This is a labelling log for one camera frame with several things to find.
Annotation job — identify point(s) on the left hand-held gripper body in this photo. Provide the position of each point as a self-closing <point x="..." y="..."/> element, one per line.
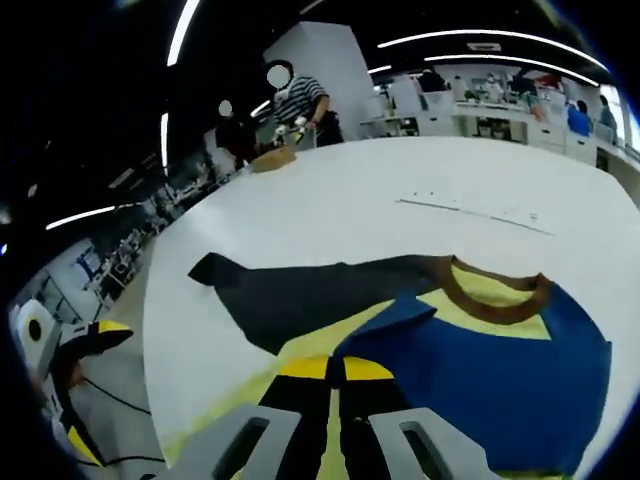
<point x="47" y="350"/>

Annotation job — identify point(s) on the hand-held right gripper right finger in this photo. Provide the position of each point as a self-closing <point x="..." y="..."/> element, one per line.
<point x="380" y="430"/>

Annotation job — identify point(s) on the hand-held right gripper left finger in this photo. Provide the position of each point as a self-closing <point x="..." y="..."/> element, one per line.
<point x="280" y="430"/>

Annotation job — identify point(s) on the yellow blue grey garment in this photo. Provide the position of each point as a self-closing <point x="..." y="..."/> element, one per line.
<point x="500" y="375"/>

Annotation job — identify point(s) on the person's left hand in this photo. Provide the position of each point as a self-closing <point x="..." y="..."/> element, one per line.
<point x="70" y="375"/>

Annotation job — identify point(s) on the ceiling light strip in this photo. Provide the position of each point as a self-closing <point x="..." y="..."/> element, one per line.
<point x="181" y="32"/>
<point x="164" y="142"/>
<point x="80" y="217"/>

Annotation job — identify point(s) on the brown cardboard box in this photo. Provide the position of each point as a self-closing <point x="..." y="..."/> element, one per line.
<point x="274" y="159"/>

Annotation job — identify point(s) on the white counter with cabinets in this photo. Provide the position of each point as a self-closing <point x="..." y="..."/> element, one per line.
<point x="500" y="125"/>

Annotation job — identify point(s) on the white square pillar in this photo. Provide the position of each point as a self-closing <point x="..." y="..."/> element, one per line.
<point x="345" y="75"/>

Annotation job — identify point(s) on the blue storage box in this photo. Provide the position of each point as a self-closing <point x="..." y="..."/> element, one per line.
<point x="580" y="124"/>

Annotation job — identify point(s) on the long curved ceiling light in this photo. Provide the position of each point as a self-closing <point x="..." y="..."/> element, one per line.
<point x="480" y="34"/>
<point x="510" y="61"/>

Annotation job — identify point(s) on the ceiling air vent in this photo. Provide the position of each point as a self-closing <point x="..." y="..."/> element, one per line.
<point x="484" y="47"/>

